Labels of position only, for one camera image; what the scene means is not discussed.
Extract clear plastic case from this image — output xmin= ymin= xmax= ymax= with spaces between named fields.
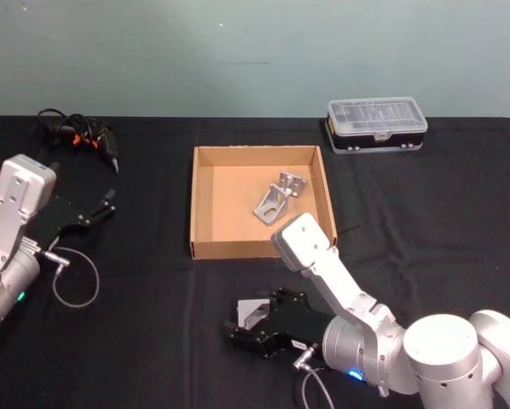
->
xmin=322 ymin=98 xmax=429 ymax=156

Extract shallow brown cardboard tray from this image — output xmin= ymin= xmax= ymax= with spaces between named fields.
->
xmin=189 ymin=144 xmax=339 ymax=261

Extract black corded tool orange parts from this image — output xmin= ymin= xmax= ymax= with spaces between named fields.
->
xmin=32 ymin=107 xmax=122 ymax=176

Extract thin left gripper cable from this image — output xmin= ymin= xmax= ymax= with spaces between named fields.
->
xmin=40 ymin=245 xmax=101 ymax=308

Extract silver metal corner bracket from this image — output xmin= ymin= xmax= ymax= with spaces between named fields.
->
xmin=236 ymin=297 xmax=274 ymax=331
xmin=252 ymin=182 xmax=293 ymax=226
xmin=278 ymin=170 xmax=309 ymax=199

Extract thin right gripper cable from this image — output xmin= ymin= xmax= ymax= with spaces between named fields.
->
xmin=292 ymin=345 xmax=346 ymax=409

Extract black table cloth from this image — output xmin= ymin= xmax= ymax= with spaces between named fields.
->
xmin=0 ymin=112 xmax=510 ymax=409

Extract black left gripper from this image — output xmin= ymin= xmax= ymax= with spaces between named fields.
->
xmin=27 ymin=189 xmax=118 ymax=253

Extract thin gripper cable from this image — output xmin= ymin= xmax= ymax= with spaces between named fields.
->
xmin=40 ymin=245 xmax=101 ymax=308
xmin=292 ymin=345 xmax=346 ymax=409

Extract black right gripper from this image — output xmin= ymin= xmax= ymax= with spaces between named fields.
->
xmin=222 ymin=286 xmax=333 ymax=360

